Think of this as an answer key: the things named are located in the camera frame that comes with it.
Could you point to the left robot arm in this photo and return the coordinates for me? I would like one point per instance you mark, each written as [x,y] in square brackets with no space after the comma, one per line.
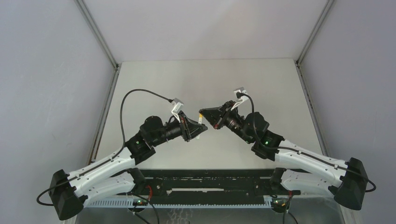
[117,173]

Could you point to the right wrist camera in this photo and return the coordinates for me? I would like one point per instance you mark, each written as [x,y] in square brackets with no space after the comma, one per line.
[241,95]

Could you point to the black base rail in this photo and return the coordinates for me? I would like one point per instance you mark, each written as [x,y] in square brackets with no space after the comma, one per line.
[185,187]

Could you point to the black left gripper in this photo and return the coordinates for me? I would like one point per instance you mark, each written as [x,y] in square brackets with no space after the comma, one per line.
[190,128]

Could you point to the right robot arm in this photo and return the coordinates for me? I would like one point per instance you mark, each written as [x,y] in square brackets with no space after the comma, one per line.
[346,181]

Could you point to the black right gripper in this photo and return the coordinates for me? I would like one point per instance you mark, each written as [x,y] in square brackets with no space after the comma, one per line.
[217,117]

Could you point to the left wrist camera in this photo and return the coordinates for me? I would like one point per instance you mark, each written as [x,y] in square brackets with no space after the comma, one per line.
[176,108]

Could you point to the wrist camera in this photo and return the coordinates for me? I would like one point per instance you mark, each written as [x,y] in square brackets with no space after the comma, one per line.
[176,108]
[241,95]

